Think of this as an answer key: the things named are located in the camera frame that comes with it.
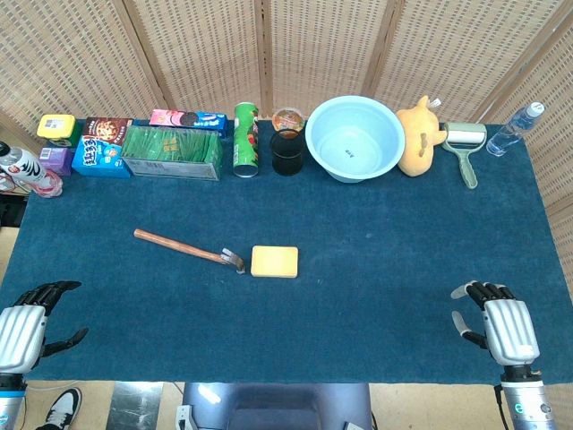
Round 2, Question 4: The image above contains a blue snack box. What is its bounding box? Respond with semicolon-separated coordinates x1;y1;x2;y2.
71;136;133;179

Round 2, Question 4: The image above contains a yellow rectangular sponge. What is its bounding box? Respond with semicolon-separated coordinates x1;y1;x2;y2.
250;245;300;280

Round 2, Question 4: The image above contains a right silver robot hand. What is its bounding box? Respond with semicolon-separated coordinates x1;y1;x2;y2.
450;280;541;369

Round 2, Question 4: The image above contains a pink and blue cookie box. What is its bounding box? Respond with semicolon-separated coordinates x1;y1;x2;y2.
149;108;229;139

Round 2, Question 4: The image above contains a black and white sneaker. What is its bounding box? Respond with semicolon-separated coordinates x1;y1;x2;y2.
42;387;83;430

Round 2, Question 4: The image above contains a black mesh pen cup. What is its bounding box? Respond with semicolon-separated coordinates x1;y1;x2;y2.
269;127;305;177

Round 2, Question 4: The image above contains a blue table cloth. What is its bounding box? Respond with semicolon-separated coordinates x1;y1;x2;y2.
0;118;570;386

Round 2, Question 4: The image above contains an orange lidded jelly cup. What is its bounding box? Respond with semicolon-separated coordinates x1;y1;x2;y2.
271;107;307;133

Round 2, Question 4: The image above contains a yellow lidded container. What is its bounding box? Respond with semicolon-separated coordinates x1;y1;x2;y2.
36;113;81;148

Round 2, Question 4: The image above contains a yellow plush toy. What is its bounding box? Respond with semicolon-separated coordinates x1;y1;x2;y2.
396;95;448;177

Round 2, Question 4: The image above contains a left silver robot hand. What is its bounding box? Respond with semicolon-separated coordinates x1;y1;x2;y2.
0;280;90;373

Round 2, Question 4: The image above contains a white bottle with black print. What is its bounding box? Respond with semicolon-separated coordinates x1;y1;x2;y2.
0;141;64;199

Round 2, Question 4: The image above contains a brown pizza print box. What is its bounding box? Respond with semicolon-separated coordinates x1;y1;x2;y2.
82;116;134;147

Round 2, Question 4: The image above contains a woven folding screen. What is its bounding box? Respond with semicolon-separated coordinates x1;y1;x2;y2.
0;0;573;279

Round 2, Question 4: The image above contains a box of green packets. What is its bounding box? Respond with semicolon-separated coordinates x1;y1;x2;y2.
120;125;225;183

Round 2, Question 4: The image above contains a green lint roller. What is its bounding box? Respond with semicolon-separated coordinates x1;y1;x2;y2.
441;122;488;190

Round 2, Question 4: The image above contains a purple small box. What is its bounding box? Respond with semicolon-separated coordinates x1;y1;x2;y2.
38;146;74;177

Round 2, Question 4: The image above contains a light blue plastic basin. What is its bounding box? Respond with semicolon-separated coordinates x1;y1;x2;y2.
304;95;407;185

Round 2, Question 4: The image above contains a wooden handle claw hammer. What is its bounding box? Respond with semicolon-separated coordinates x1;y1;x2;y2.
133;228;247;275

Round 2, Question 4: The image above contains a clear plastic water bottle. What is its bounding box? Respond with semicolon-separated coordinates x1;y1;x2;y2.
485;101;547;158

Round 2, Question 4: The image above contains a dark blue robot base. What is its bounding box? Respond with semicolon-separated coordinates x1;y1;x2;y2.
175;382;379;430

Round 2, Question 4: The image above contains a green chips can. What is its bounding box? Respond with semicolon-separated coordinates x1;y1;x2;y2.
232;101;261;179

